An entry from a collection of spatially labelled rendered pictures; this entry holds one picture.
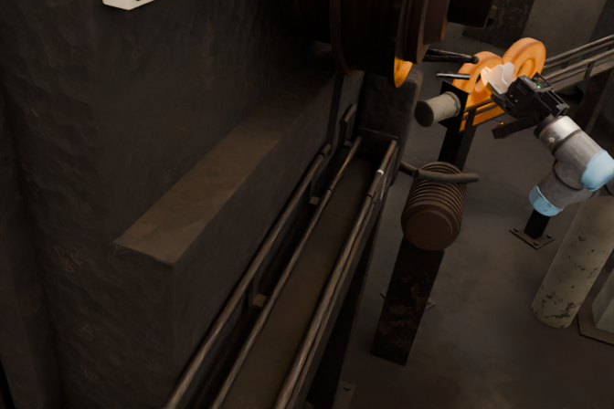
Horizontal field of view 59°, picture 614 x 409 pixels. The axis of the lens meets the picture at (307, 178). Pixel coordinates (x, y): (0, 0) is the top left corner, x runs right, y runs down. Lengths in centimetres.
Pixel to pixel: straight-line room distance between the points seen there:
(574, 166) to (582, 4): 228
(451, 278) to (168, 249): 146
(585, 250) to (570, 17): 200
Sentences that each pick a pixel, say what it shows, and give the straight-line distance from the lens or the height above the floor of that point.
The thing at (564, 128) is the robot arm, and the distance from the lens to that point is 122.
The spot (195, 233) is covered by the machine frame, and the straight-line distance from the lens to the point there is 47.
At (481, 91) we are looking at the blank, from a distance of 134.
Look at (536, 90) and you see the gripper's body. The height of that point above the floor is 77.
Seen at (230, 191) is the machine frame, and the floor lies 87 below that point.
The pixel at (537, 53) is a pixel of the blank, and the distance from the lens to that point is 147.
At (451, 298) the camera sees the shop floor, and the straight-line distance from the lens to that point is 178.
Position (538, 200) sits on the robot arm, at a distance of 128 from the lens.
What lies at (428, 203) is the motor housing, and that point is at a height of 53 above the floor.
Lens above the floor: 117
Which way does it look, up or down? 33 degrees down
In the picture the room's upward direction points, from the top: 8 degrees clockwise
